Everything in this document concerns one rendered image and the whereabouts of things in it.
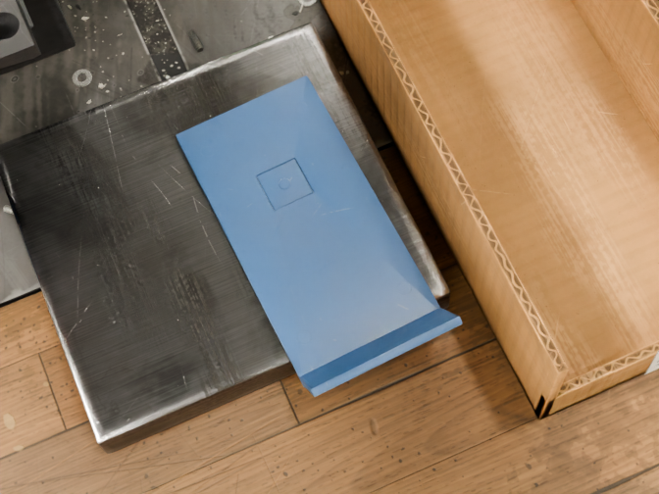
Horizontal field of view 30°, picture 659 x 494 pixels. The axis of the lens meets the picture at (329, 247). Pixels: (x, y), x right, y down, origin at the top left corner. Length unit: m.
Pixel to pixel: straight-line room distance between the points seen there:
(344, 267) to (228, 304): 0.05
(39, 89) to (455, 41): 0.21
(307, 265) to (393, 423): 0.08
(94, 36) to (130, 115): 0.07
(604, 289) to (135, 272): 0.22
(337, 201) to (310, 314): 0.06
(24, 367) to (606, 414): 0.27
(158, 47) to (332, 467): 0.24
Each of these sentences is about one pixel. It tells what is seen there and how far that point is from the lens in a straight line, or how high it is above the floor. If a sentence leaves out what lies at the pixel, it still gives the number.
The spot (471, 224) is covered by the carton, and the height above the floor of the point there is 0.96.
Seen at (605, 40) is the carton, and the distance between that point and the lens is 0.63.
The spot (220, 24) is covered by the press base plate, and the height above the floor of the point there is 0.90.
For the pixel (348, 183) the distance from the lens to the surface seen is 0.57.
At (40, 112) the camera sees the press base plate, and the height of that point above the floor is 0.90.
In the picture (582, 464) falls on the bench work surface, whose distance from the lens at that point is 0.56.
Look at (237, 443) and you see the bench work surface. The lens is 0.56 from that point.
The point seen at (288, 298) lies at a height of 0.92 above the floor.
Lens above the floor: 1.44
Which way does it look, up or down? 67 degrees down
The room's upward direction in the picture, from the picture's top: 7 degrees counter-clockwise
